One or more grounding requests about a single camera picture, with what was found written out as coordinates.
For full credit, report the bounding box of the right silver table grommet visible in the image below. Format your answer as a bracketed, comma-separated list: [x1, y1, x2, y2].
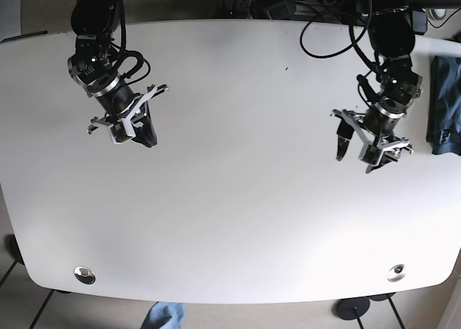
[387, 264, 406, 282]

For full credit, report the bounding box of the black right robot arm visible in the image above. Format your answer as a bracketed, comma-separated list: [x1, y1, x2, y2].
[68, 0, 168, 148]

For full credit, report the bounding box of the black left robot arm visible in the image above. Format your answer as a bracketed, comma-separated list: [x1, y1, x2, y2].
[315, 0, 422, 173]

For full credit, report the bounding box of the black round stand base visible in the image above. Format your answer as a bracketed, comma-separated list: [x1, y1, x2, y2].
[334, 297, 370, 321]

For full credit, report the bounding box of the left silver table grommet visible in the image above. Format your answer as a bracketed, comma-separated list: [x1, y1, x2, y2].
[73, 266, 96, 285]

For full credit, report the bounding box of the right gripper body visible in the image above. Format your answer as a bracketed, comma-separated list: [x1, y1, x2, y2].
[70, 69, 169, 134]

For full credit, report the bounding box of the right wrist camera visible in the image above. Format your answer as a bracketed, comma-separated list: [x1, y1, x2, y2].
[108, 122, 135, 145]

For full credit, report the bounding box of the dark blue T-shirt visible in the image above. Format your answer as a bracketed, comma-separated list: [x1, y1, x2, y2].
[426, 56, 460, 156]

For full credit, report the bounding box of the person's blue jeans leg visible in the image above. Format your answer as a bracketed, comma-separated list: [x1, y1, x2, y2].
[140, 302, 186, 329]

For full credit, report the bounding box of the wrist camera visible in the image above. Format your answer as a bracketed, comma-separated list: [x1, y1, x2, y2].
[108, 122, 135, 145]
[359, 142, 384, 166]

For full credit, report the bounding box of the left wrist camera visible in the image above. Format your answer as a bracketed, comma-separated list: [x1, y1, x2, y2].
[359, 142, 384, 166]

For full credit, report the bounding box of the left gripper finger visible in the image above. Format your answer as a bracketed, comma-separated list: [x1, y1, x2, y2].
[365, 152, 400, 173]
[336, 119, 354, 161]

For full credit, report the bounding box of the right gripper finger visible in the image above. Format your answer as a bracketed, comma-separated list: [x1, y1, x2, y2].
[133, 102, 158, 148]

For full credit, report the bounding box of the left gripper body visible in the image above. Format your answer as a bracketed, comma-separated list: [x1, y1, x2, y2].
[331, 96, 413, 156]

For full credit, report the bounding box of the silver table grommet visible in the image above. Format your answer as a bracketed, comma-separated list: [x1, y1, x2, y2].
[387, 264, 406, 282]
[73, 266, 96, 285]

